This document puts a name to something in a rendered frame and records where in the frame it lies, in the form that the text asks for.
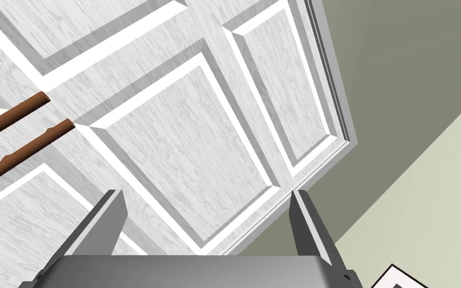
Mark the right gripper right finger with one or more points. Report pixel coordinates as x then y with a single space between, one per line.
309 232

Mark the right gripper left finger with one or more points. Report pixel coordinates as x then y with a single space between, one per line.
101 228

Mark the white panelled door leaf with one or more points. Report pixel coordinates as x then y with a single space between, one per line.
182 132

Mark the black framed wall picture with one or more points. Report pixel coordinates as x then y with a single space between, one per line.
399 279

